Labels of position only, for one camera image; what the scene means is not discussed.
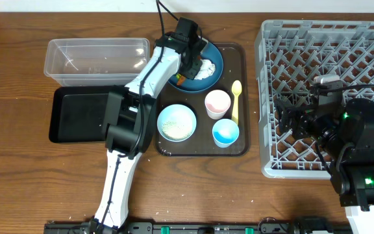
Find brown serving tray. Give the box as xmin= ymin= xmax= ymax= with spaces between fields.
xmin=153 ymin=43 xmax=251 ymax=157

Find clear plastic bin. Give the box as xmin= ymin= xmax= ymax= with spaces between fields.
xmin=44 ymin=38 xmax=150 ymax=86

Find yellow plastic spoon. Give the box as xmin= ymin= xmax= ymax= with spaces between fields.
xmin=231 ymin=80 xmax=242 ymax=125

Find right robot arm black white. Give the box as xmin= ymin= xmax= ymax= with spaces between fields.
xmin=274 ymin=81 xmax=374 ymax=233

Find light blue bowl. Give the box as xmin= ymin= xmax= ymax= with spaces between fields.
xmin=157 ymin=104 xmax=197 ymax=142

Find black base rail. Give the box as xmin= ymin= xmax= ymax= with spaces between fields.
xmin=44 ymin=216 xmax=353 ymax=234

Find grey dishwasher rack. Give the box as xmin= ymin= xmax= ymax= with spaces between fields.
xmin=255 ymin=20 xmax=374 ymax=179

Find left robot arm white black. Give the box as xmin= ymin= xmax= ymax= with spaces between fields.
xmin=88 ymin=17 xmax=208 ymax=233

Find dark blue plate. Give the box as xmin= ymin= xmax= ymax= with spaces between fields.
xmin=168 ymin=39 xmax=223 ymax=93

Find orange carrot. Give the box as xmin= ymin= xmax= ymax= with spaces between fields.
xmin=176 ymin=74 xmax=186 ymax=86

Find white napkin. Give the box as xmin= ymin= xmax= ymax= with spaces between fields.
xmin=194 ymin=59 xmax=216 ymax=80

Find pink cup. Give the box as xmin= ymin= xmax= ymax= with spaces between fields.
xmin=205 ymin=90 xmax=231 ymax=120

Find light blue cup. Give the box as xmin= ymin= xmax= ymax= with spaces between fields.
xmin=212 ymin=119 xmax=240 ymax=148

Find black tray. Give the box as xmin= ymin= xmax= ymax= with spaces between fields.
xmin=49 ymin=85 xmax=122 ymax=143

